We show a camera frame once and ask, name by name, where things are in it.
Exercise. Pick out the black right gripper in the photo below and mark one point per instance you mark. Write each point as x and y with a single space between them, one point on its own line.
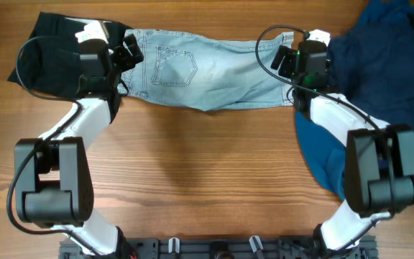
290 57

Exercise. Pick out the light blue denim shorts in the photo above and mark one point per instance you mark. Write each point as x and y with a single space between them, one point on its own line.
188 70

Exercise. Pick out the folded black garment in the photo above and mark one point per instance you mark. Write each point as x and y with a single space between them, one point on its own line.
51 63

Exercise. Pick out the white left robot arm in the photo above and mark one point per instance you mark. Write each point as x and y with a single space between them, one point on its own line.
52 191

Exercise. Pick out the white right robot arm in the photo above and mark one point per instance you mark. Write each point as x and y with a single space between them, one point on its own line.
377 158

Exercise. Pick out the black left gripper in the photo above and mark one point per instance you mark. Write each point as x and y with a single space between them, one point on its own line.
128 61

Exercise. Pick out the dark blue garment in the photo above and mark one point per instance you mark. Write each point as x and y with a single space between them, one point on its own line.
373 63

